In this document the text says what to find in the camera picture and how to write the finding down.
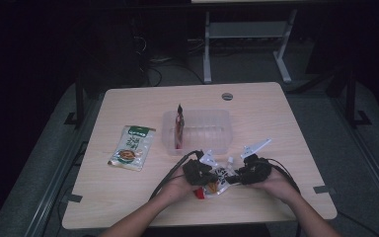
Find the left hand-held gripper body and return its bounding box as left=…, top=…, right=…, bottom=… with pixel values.
left=182, top=149, right=220, bottom=187

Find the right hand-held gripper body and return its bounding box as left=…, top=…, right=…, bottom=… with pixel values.
left=240, top=137, right=273, bottom=186

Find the clear plastic container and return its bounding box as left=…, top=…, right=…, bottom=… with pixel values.
left=161, top=109, right=234, bottom=157

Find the red black snack packet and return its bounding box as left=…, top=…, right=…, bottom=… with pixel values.
left=174, top=104, right=186, bottom=151

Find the green white snack packet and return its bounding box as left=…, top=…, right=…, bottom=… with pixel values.
left=108, top=124, right=157, bottom=172

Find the person's left hand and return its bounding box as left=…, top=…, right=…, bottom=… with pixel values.
left=159, top=176, right=201, bottom=202

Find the person's right hand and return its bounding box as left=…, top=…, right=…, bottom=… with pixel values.
left=250, top=167, right=302, bottom=205

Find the black metal stand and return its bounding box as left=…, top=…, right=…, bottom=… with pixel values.
left=63, top=65, right=87, bottom=129
left=344, top=65, right=373, bottom=128

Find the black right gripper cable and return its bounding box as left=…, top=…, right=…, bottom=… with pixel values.
left=265, top=157, right=303, bottom=196

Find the grey metal rail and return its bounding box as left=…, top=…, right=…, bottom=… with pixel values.
left=330, top=97, right=379, bottom=211
left=24, top=95, right=107, bottom=237

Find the white metal table frame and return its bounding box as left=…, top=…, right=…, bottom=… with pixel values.
left=202, top=9, right=299, bottom=84

